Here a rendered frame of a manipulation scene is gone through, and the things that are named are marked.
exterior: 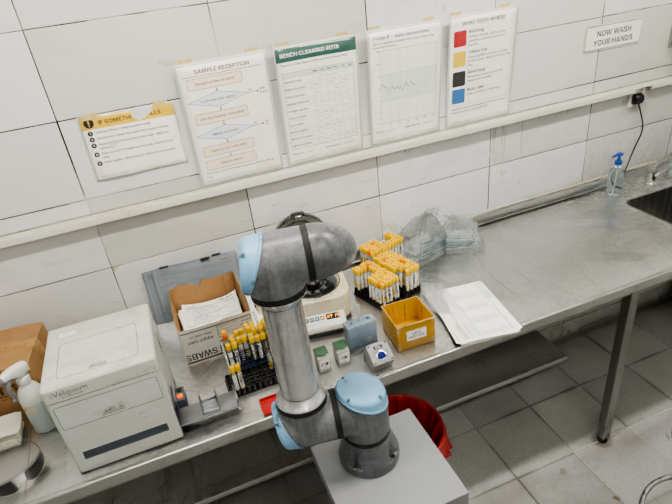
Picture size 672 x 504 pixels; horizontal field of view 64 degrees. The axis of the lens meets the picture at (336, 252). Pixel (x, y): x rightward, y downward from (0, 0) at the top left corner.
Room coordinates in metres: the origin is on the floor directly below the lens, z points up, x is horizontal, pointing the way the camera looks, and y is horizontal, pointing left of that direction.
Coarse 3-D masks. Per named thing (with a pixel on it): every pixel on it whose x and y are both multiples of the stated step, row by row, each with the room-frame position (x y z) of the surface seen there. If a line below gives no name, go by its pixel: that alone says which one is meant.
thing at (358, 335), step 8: (352, 320) 1.38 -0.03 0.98; (360, 320) 1.38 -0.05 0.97; (368, 320) 1.37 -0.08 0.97; (344, 328) 1.37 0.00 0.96; (352, 328) 1.35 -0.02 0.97; (360, 328) 1.36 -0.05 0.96; (368, 328) 1.37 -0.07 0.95; (376, 328) 1.38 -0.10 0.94; (344, 336) 1.38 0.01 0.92; (352, 336) 1.35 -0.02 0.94; (360, 336) 1.36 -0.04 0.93; (368, 336) 1.37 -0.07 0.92; (376, 336) 1.38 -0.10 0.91; (352, 344) 1.35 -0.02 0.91; (360, 344) 1.36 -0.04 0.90; (368, 344) 1.36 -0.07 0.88; (352, 352) 1.34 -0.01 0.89; (360, 352) 1.34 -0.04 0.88
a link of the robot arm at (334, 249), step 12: (312, 228) 0.92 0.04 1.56; (324, 228) 0.93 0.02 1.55; (336, 228) 0.94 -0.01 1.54; (312, 240) 0.90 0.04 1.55; (324, 240) 0.90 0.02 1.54; (336, 240) 0.91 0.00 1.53; (348, 240) 0.94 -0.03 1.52; (312, 252) 0.88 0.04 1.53; (324, 252) 0.88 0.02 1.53; (336, 252) 0.89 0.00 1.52; (348, 252) 0.92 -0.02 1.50; (324, 264) 0.88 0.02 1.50; (336, 264) 0.89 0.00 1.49; (348, 264) 0.93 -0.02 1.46; (324, 276) 0.89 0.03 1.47
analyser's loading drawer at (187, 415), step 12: (216, 396) 1.15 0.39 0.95; (228, 396) 1.18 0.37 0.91; (180, 408) 1.15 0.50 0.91; (192, 408) 1.15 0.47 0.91; (204, 408) 1.14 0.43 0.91; (216, 408) 1.12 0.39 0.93; (228, 408) 1.13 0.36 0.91; (240, 408) 1.14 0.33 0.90; (180, 420) 1.10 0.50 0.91; (192, 420) 1.10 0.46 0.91
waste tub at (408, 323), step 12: (408, 300) 1.46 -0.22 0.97; (420, 300) 1.45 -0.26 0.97; (384, 312) 1.42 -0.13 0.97; (396, 312) 1.45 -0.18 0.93; (408, 312) 1.46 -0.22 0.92; (420, 312) 1.44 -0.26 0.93; (384, 324) 1.43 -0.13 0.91; (396, 324) 1.45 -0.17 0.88; (408, 324) 1.33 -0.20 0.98; (420, 324) 1.34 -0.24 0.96; (432, 324) 1.35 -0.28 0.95; (396, 336) 1.33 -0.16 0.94; (408, 336) 1.33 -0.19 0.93; (420, 336) 1.34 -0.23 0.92; (432, 336) 1.35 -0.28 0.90; (396, 348) 1.33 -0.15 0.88; (408, 348) 1.33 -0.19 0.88
